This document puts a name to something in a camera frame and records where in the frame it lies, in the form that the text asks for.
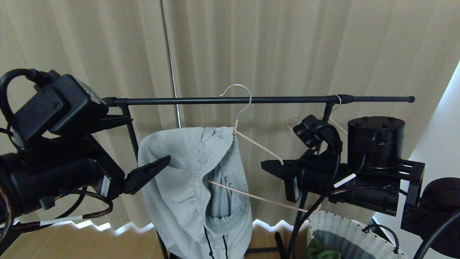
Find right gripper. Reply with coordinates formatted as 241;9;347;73
283;149;346;204

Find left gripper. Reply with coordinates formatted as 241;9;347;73
0;114;172;217

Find pale grey shorts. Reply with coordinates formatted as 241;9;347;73
138;126;254;259

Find pink clothes hanger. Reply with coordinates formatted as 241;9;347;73
206;84;322;213
287;95;348;136

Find white laundry basket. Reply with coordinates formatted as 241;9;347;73
307;210;407;259

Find black clothes rack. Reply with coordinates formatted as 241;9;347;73
102;94;416;259

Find green garment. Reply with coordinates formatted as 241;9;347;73
307;238;342;259

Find beige curtain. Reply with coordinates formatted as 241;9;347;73
0;0;460;234

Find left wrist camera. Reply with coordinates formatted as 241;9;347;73
9;70;109;145

